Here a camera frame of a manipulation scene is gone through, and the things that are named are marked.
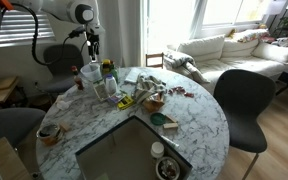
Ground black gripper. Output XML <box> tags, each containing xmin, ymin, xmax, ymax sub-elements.
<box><xmin>87</xmin><ymin>33</ymin><xmax>101</xmax><ymax>63</ymax></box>

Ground yellow soft toy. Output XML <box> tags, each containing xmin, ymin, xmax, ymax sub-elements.
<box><xmin>226</xmin><ymin>28</ymin><xmax>238</xmax><ymax>39</ymax></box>

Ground wooden chair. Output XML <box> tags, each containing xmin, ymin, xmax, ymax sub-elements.
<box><xmin>145</xmin><ymin>52</ymin><xmax>165</xmax><ymax>69</ymax></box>

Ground floral cushion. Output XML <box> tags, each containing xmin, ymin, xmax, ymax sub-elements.
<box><xmin>237</xmin><ymin>28</ymin><xmax>270</xmax><ymax>44</ymax></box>

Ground folded grey white blanket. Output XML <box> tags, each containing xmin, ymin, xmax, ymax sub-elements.
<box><xmin>163</xmin><ymin>49</ymin><xmax>212</xmax><ymax>84</ymax></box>

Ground white sofa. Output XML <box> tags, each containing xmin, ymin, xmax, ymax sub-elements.
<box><xmin>165</xmin><ymin>28</ymin><xmax>288</xmax><ymax>96</ymax></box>

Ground copper tin can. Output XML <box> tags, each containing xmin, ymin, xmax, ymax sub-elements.
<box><xmin>36</xmin><ymin>123</ymin><xmax>62</xmax><ymax>147</ymax></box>

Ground white tube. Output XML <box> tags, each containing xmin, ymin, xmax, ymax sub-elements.
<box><xmin>160</xmin><ymin>134</ymin><xmax>181</xmax><ymax>150</ymax></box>

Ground white bottle blue cap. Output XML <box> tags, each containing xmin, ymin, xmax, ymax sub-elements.
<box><xmin>104</xmin><ymin>73</ymin><xmax>119</xmax><ymax>97</ymax></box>

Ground patterned cushion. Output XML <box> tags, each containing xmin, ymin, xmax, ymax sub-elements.
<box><xmin>272</xmin><ymin>35</ymin><xmax>288</xmax><ymax>51</ymax></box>

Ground brown bottle yellow cap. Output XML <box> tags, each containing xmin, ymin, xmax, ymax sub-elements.
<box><xmin>101</xmin><ymin>58</ymin><xmax>113</xmax><ymax>77</ymax></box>

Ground small purple red pouch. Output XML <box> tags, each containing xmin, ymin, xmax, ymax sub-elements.
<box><xmin>107</xmin><ymin>91</ymin><xmax>127</xmax><ymax>106</ymax></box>

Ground white paper sheet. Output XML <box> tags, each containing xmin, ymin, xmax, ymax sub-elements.
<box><xmin>123</xmin><ymin>68</ymin><xmax>142</xmax><ymax>85</ymax></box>

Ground hot sauce bottle red cap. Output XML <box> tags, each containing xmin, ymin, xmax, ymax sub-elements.
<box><xmin>71</xmin><ymin>65</ymin><xmax>84</xmax><ymax>91</ymax></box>

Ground striped grey cloth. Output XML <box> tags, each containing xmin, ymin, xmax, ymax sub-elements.
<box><xmin>132</xmin><ymin>73</ymin><xmax>168</xmax><ymax>103</ymax></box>

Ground yellow thank you card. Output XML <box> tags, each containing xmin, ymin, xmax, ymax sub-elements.
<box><xmin>117</xmin><ymin>95</ymin><xmax>136</xmax><ymax>111</ymax></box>

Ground short wooden block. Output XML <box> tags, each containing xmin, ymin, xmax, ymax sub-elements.
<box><xmin>162</xmin><ymin>122</ymin><xmax>179</xmax><ymax>130</ymax></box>

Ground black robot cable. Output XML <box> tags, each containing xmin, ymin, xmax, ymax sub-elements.
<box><xmin>0</xmin><ymin>2</ymin><xmax>88</xmax><ymax>66</ymax></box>

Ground small white cup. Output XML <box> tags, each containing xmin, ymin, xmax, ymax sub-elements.
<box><xmin>55</xmin><ymin>99</ymin><xmax>71</xmax><ymax>112</ymax></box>

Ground green sauce bottle red cap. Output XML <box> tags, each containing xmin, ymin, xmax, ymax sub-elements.
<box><xmin>109</xmin><ymin>61</ymin><xmax>120</xmax><ymax>84</ymax></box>

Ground white window blinds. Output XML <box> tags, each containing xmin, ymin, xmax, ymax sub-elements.
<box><xmin>0</xmin><ymin>9</ymin><xmax>57</xmax><ymax>49</ymax></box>

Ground white curtain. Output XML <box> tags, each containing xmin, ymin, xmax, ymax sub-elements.
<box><xmin>97</xmin><ymin>0</ymin><xmax>147</xmax><ymax>68</ymax></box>

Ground white cushion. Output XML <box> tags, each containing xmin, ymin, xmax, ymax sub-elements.
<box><xmin>252</xmin><ymin>41</ymin><xmax>288</xmax><ymax>66</ymax></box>

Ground brown orange snack packet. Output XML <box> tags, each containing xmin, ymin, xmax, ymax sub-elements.
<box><xmin>142</xmin><ymin>93</ymin><xmax>166</xmax><ymax>114</ymax></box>

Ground dark shell chair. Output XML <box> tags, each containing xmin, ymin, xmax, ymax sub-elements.
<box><xmin>213</xmin><ymin>68</ymin><xmax>278</xmax><ymax>180</ymax></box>

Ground red candy wrappers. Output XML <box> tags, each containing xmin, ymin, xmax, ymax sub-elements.
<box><xmin>168</xmin><ymin>85</ymin><xmax>196</xmax><ymax>99</ymax></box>

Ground white lidded jar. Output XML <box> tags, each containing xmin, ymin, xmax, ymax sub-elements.
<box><xmin>150</xmin><ymin>141</ymin><xmax>165</xmax><ymax>159</ymax></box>

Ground wooden side desk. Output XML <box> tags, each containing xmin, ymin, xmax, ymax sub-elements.
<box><xmin>0</xmin><ymin>75</ymin><xmax>21</xmax><ymax>108</ymax></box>

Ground long wooden block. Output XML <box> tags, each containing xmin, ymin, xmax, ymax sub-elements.
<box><xmin>165</xmin><ymin>114</ymin><xmax>179</xmax><ymax>123</ymax></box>

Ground grey office chair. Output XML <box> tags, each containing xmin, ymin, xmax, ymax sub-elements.
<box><xmin>43</xmin><ymin>44</ymin><xmax>85</xmax><ymax>95</ymax></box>
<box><xmin>0</xmin><ymin>107</ymin><xmax>47</xmax><ymax>148</ymax></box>

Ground green round lid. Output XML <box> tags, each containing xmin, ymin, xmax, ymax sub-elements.
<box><xmin>149</xmin><ymin>112</ymin><xmax>167</xmax><ymax>127</ymax></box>

